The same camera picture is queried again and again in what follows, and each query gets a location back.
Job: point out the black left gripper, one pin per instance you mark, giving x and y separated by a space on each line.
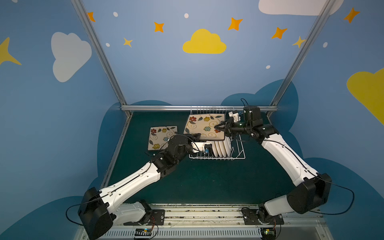
208 149

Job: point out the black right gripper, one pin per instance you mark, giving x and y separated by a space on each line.
227 126

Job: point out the square floral plate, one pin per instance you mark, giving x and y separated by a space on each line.
208 148
204 124
159 137

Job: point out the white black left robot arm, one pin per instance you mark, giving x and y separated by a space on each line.
99 209

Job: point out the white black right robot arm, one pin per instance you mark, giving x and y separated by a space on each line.
311 188

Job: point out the white round plate rightmost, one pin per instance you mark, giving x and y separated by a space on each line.
228 147

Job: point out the white round plate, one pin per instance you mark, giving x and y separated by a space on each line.
223 149
215 151
228 147
218 149

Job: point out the white round plate leftmost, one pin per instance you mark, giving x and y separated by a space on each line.
215 151

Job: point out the left small circuit board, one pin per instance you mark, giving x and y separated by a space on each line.
142 234

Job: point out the small circuit board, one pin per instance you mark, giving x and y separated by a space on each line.
142 234
268 234

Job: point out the right small circuit board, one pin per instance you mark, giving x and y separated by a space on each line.
268 234

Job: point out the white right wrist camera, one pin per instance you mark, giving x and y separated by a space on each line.
236 115

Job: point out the aluminium frame back bar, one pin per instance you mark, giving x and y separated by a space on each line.
181 108

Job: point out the white wire dish rack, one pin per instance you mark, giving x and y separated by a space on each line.
238 152

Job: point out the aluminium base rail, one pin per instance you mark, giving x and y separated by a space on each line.
222 222

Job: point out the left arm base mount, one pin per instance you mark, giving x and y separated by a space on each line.
156 217

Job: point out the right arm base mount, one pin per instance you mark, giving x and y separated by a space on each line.
260 216

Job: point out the aluminium frame left post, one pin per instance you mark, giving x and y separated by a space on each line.
88 26

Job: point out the aluminium frame post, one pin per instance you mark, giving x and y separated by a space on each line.
88 26
304 50

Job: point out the aluminium frame right post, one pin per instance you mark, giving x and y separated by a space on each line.
304 50

